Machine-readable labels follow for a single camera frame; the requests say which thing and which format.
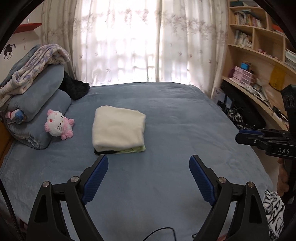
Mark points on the yellow paper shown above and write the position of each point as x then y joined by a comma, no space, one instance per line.
278,78

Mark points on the wooden bookshelf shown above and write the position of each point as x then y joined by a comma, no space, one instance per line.
263,58

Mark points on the red wall shelf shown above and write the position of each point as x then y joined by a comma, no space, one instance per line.
27,27

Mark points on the cartoon print cushion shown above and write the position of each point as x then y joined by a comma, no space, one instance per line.
15,115

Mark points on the pink and white plush cat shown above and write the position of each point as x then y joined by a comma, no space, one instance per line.
56,124

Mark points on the blue bed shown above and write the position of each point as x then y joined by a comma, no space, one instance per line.
173,115

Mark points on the small blue box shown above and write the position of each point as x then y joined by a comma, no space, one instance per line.
244,66

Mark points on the white carton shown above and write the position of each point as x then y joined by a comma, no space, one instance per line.
219,95

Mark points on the green and black shirt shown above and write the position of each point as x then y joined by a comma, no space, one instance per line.
129,151

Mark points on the cream fuzzy cardigan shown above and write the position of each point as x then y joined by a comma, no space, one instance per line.
118,127

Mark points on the floral blanket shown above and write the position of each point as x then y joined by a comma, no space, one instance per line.
34,62

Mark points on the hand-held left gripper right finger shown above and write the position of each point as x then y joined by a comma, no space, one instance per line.
201,180

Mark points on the zebra print clothing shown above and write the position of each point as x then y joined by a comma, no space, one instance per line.
274,213

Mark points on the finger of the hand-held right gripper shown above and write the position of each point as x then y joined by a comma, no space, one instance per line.
252,140
251,132

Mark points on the black fuzzy garment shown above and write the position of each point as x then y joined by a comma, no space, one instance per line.
74,87

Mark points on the pink drawer organiser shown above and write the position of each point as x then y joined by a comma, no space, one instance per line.
242,76

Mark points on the black and white patterned cloth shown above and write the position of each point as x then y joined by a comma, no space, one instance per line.
235,118

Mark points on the face wall sticker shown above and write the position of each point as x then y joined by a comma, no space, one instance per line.
8,52

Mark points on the blue rolled pillow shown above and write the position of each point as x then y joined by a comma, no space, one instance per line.
41,92
46,115

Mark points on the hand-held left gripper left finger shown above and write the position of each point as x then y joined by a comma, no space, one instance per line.
96,178

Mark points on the person's right hand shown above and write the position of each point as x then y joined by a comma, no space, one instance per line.
282,178

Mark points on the white floral curtain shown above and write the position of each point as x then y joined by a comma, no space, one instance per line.
111,41
192,41

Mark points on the row of books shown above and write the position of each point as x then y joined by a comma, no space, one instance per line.
291,59
247,19
241,39

